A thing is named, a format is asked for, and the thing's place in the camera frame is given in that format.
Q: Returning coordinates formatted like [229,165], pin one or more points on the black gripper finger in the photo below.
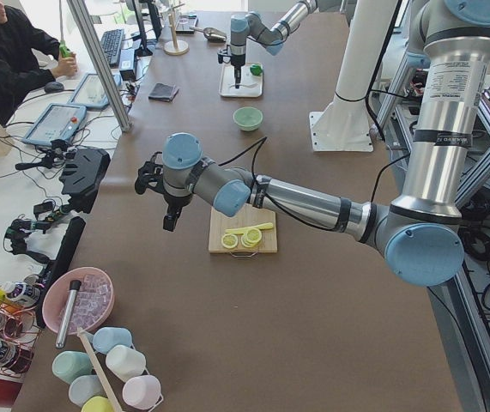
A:
[237,76]
[170,222]

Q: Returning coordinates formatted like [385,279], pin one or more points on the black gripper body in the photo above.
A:
[172,202]
[238,60]

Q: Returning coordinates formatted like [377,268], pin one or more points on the white ceramic spoon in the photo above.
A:
[250,86]

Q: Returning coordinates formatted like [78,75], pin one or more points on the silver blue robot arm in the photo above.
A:
[417,233]
[272,39]

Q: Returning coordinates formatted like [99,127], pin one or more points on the light green bowl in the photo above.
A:
[248,118]

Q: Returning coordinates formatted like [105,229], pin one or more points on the pink bowl with ice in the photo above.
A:
[94,300]

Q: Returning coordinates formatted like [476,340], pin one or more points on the green lime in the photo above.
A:
[256,70]

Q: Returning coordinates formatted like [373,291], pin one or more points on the cream rabbit serving tray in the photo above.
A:
[227,89]

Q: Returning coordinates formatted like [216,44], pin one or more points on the metal scoop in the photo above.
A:
[211,34]

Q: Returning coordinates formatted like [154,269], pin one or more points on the single lemon slice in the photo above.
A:
[229,241]

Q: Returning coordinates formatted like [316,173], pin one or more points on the wooden mug tree stand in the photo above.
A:
[176,47]

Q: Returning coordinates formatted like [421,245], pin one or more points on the bamboo cutting board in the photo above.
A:
[247,216]

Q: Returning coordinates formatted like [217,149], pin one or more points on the folded grey cloth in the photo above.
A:
[163,92]

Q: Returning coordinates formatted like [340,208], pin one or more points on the stacked lemon slices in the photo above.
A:
[251,239]

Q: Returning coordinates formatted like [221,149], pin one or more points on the yellow plastic knife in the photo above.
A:
[242,230]

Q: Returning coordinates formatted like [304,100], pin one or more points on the black headset device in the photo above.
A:
[83,171]

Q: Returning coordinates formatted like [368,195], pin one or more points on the steel muddler tube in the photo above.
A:
[64,326]

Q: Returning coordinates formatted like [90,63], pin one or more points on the black keyboard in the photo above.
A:
[111,42]

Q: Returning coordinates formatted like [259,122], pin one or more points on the light blue cup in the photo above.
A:
[106,338]

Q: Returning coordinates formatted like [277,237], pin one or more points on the blue teach pendant far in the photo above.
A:
[90,93]

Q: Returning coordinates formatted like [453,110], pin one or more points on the blue teach pendant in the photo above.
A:
[90,93]
[57,122]

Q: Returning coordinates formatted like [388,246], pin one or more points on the blue teach pendant near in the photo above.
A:
[57,122]

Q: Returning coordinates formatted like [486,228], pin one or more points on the white cup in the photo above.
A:
[126,363]

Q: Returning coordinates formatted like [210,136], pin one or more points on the pink cup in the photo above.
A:
[142,392]

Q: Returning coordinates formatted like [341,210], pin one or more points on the mint green cup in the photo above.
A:
[70,365]

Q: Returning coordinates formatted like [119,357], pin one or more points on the pale blue cup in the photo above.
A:
[84,388]

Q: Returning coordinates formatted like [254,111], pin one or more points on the yellow cup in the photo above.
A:
[97,404]

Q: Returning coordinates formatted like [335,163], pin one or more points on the seated person in black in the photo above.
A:
[29,59]

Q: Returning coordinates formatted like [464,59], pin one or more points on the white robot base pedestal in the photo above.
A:
[344,124]

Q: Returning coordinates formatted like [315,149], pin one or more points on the aluminium frame post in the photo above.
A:
[86,28]

